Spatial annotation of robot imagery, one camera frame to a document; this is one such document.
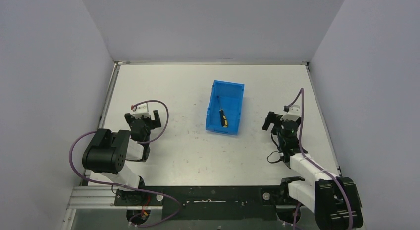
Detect black yellow screwdriver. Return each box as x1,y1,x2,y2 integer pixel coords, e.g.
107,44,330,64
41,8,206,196
217,96,228,128

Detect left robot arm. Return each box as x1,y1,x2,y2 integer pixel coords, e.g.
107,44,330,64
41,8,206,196
82,110,161,206

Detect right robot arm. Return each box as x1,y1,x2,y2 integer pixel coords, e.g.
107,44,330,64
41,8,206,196
262,109,364,230

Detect blue plastic bin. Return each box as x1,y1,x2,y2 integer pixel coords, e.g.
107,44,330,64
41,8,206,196
205,80,245,135

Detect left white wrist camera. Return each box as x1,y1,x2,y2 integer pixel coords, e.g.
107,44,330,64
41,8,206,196
131,103,150,119

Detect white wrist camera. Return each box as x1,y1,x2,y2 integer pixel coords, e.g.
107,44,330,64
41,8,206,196
281,105,302,121
131,103,150,119

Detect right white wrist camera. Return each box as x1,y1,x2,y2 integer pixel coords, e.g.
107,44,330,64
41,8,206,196
281,105,302,121

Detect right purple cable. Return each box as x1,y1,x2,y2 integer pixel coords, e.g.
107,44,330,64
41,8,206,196
284,87,354,230

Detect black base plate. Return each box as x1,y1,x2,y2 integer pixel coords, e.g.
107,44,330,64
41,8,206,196
113,185,296,222

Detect aluminium frame rail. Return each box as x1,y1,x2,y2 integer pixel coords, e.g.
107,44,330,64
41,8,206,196
66,186,294,210

